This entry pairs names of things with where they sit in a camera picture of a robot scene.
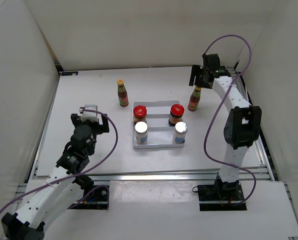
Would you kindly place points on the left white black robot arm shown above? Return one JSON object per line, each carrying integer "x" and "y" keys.
{"x": 66, "y": 186}

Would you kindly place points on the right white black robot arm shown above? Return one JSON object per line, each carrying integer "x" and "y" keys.
{"x": 243, "y": 123}

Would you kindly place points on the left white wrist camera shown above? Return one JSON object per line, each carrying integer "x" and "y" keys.
{"x": 87, "y": 114}

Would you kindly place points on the black table label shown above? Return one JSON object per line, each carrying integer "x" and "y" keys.
{"x": 230, "y": 68}
{"x": 69, "y": 73}

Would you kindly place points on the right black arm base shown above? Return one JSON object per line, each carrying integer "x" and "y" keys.
{"x": 212, "y": 201}

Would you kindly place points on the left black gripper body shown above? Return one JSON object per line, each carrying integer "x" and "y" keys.
{"x": 94, "y": 127}

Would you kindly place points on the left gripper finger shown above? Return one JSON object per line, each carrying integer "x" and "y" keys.
{"x": 76, "y": 120}
{"x": 104, "y": 126}

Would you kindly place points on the red-lid chili jar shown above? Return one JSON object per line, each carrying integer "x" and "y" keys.
{"x": 139, "y": 113}
{"x": 176, "y": 114}

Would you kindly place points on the right black table label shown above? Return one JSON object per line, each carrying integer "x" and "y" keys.
{"x": 230, "y": 68}

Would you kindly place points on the white tiered organizer tray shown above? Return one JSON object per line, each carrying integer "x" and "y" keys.
{"x": 160, "y": 133}

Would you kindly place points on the silver-cap spice shaker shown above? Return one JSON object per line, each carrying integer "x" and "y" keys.
{"x": 141, "y": 132}
{"x": 180, "y": 131}

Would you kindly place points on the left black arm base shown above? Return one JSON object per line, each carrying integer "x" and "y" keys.
{"x": 95, "y": 197}

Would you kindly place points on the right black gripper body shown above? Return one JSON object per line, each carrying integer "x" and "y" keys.
{"x": 201, "y": 82}

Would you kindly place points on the yellow-cap sauce bottle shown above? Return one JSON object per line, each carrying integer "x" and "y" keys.
{"x": 194, "y": 99}
{"x": 122, "y": 93}

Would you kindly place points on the left black table label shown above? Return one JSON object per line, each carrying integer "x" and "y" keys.
{"x": 69, "y": 73}

